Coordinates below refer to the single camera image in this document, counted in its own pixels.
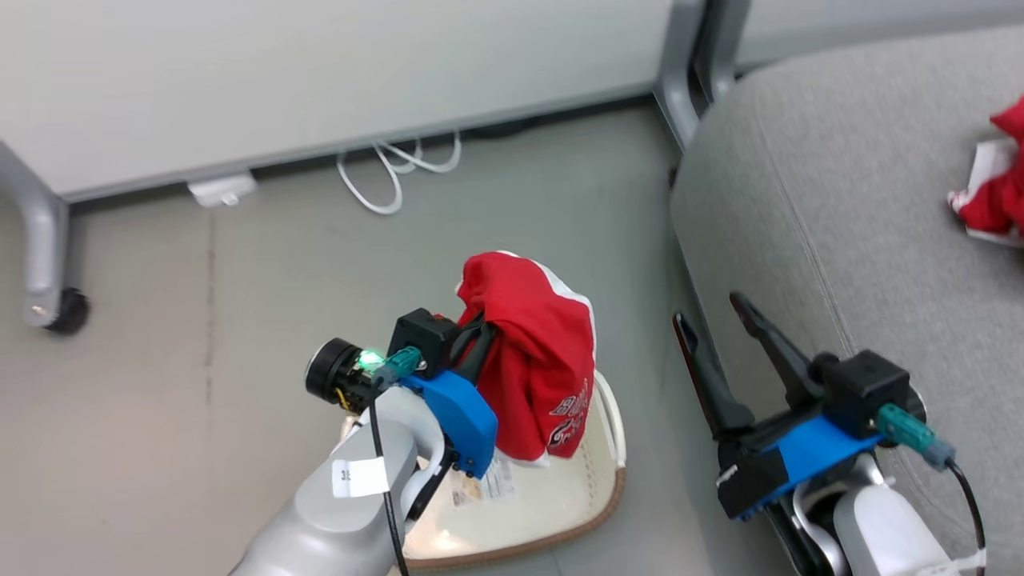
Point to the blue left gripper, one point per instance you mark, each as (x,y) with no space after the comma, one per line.
(460,416)

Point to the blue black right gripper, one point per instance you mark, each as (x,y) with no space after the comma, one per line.
(792,464)

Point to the red jersey with printed logo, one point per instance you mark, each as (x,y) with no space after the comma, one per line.
(532,352)

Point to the red white garment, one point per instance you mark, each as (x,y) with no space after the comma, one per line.
(996,192)

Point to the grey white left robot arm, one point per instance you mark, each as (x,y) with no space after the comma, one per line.
(320,528)

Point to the white label on arm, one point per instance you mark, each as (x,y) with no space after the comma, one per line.
(360,478)

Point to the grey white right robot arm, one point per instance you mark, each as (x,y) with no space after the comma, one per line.
(888,528)

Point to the grey fabric sofa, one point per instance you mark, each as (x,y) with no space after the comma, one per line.
(840,200)

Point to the grey plastic panel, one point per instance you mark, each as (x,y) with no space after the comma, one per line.
(880,28)

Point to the paper sticker inside basket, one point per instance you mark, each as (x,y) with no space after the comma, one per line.
(484,484)

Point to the white power adapter box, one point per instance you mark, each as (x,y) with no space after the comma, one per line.
(222,190)

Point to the large white partition panel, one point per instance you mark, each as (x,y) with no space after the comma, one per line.
(320,72)

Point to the black caster wheel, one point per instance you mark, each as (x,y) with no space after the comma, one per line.
(70,312)

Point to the grey partition leg with caster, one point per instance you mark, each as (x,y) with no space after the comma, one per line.
(36,240)

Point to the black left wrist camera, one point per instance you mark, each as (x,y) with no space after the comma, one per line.
(424,340)

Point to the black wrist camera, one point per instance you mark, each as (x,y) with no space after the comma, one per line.
(424,340)
(868,388)

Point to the teal left camera connector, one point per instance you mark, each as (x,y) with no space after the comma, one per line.
(400,366)

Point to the teal camera connector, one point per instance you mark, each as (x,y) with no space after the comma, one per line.
(912,436)
(400,366)

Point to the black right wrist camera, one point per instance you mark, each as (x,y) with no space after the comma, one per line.
(868,388)

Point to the teal right camera connector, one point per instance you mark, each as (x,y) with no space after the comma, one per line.
(912,436)

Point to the grey partition end post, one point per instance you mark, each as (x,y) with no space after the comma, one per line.
(680,88)

